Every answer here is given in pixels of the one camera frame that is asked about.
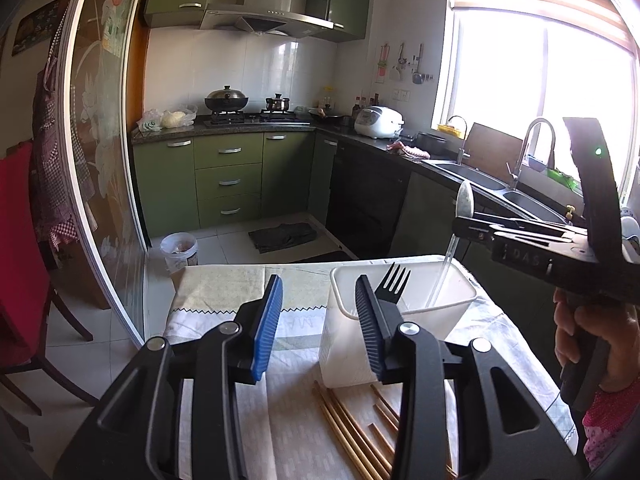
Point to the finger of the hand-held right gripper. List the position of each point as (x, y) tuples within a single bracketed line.
[(530, 223), (472, 226)]

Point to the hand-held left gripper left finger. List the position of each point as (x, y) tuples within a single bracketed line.
[(267, 330)]

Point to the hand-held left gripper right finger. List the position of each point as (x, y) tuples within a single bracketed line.
[(370, 330)]

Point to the clear plastic spoon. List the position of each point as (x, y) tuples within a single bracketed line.
[(465, 200)]

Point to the white plastic utensil holder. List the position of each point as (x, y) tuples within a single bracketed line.
[(342, 352)]

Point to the black plastic fork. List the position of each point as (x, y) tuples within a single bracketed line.
[(395, 285)]

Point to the bunch of wooden chopsticks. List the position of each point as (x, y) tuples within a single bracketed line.
[(350, 435)]

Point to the person's right forearm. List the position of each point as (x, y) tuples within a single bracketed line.
[(607, 425)]

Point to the hanging kitchen utensils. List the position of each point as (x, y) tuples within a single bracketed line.
[(400, 62)]

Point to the person's right hand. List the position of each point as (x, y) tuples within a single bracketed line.
[(620, 335)]

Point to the yellow soap pump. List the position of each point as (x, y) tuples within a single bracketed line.
[(570, 212)]

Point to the green plastic containers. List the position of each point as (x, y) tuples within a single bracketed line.
[(565, 179)]

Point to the green sink cabinets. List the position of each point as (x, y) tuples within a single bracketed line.
[(430, 220)]

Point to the steel double sink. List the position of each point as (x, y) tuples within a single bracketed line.
[(480, 177)]

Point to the blue bowl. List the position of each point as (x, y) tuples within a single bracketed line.
[(537, 164)]

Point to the tall steel faucet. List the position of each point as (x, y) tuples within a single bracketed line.
[(520, 160)]

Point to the wooden cutting board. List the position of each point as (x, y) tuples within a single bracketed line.
[(495, 155)]

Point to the small steel faucet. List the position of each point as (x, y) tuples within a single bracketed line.
[(465, 145)]

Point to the patterned pale tablecloth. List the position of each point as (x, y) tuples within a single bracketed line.
[(300, 410)]

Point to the black cooking pot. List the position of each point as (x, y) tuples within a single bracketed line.
[(431, 144)]

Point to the dark floor mat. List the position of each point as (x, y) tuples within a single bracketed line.
[(282, 237)]

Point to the yellow sponge holder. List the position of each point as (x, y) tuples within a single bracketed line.
[(450, 129)]

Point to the pink cloth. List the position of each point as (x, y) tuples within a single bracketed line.
[(407, 150)]

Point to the black dishwasher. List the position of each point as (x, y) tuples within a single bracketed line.
[(367, 195)]

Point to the white plastic bucket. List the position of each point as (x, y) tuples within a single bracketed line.
[(179, 255)]

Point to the white rice cooker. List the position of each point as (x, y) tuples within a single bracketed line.
[(377, 122)]

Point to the kitchen window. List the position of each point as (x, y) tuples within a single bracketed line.
[(500, 75)]

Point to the green base cabinets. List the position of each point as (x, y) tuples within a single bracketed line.
[(227, 180)]

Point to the row of condiment bottles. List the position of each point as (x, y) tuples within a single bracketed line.
[(357, 105)]

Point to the black frying pan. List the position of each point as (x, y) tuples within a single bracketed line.
[(332, 120)]

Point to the gas stove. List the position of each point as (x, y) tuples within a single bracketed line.
[(255, 118)]

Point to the striped window blind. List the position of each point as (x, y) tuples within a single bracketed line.
[(525, 0)]

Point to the small lidded pot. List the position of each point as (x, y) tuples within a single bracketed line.
[(278, 103)]

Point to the plastic bag with food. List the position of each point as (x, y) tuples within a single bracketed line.
[(170, 119)]

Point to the black wok with lid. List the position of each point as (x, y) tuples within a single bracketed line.
[(226, 100)]

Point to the floral glass sliding door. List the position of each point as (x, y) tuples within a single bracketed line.
[(105, 135)]

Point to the red covered chair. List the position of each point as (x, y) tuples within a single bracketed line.
[(22, 260)]

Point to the checked apron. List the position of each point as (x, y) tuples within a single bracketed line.
[(55, 160)]

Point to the steel range hood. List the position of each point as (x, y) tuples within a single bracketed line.
[(265, 15)]

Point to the wall socket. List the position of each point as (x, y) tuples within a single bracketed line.
[(401, 94)]

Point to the dark wall picture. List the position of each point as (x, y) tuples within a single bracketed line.
[(35, 27)]

